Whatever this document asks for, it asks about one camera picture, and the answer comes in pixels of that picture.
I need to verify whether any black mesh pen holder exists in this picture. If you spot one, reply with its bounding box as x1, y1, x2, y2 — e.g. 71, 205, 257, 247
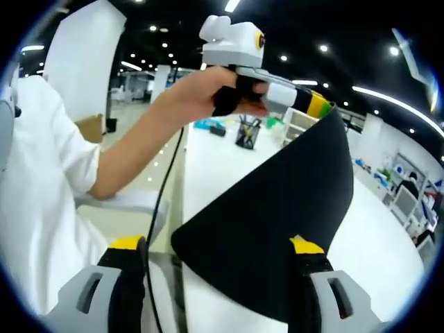
235, 117, 262, 151

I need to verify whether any black mouse pad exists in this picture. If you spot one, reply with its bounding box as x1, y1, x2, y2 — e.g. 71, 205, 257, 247
171, 103, 355, 326

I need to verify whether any white office chair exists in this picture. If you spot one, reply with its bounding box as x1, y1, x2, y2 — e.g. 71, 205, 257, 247
391, 187, 418, 225

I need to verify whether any person's left hand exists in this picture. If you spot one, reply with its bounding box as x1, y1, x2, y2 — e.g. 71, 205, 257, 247
173, 65, 270, 123

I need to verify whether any brown cardboard box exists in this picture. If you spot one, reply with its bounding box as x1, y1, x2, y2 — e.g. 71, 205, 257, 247
74, 113, 105, 144

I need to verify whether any white drawer unit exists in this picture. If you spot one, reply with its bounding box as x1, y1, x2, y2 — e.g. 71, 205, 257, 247
282, 107, 322, 148

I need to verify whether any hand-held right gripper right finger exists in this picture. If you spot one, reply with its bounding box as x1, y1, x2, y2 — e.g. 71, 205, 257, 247
289, 235, 388, 333

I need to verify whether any person's white shirt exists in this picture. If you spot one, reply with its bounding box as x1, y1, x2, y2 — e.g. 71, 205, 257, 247
0, 74, 117, 318

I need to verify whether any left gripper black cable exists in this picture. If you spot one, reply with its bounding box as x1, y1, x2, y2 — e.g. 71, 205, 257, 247
144, 65, 185, 333

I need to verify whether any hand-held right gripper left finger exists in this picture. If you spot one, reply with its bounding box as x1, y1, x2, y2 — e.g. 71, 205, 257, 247
43, 234, 149, 333

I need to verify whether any white chair armrest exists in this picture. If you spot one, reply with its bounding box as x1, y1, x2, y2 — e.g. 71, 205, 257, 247
74, 189, 170, 241

